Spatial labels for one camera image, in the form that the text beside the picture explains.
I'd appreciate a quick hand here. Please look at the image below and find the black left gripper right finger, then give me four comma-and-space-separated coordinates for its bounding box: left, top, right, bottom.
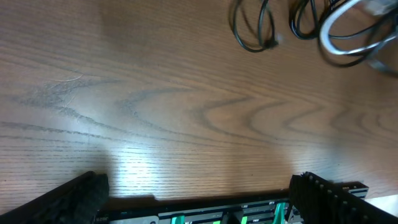
289, 172, 397, 224

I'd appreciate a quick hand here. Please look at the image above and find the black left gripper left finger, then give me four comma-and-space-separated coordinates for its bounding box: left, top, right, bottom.
1, 171, 109, 224

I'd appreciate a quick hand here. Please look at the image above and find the white USB cable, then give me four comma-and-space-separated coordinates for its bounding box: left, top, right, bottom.
318, 0, 398, 56

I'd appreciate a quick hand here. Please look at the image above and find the black USB cable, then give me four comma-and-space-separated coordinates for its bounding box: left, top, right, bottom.
228, 0, 398, 77

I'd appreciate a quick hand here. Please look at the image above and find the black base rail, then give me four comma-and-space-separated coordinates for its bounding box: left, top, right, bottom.
95, 182, 370, 224

